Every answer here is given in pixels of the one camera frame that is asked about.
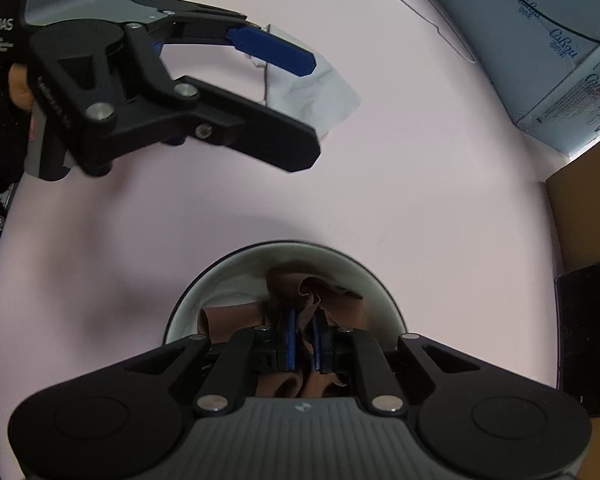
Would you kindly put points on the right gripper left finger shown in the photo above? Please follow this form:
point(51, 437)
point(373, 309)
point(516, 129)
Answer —
point(285, 331)

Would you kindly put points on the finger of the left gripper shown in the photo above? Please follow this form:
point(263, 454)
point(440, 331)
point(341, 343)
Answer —
point(194, 23)
point(222, 118)

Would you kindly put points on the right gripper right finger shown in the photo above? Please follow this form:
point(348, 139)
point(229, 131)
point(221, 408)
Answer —
point(325, 345)

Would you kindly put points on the brown cleaning cloth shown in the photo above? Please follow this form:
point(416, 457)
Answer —
point(310, 294)

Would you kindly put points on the dark blue ceramic bowl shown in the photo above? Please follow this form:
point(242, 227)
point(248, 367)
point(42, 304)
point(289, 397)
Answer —
point(265, 280)

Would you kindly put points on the person's left hand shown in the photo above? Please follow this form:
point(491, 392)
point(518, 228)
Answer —
point(21, 94)

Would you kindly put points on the white crumpled tissue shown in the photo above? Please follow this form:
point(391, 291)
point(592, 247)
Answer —
point(322, 100)

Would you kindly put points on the black smartphone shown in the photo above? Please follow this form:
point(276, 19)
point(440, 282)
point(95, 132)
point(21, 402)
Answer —
point(578, 318)

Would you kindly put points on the light blue printed box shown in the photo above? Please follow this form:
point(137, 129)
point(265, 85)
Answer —
point(543, 59)

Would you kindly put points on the large brown cardboard box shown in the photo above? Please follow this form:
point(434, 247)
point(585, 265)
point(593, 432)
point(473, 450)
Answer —
point(574, 193)

